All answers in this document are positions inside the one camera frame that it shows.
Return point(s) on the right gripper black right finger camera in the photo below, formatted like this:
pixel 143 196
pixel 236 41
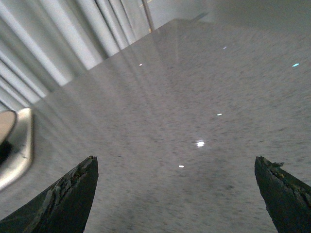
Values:
pixel 287 199

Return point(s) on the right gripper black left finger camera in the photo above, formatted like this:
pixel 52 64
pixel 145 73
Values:
pixel 63 207

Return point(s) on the brown plate with black rim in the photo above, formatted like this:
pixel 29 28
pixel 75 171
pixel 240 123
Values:
pixel 8 120

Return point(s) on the white bear print tray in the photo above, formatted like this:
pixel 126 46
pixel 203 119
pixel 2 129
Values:
pixel 21 155

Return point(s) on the grey pleated curtain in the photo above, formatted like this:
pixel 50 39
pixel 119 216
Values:
pixel 44 44

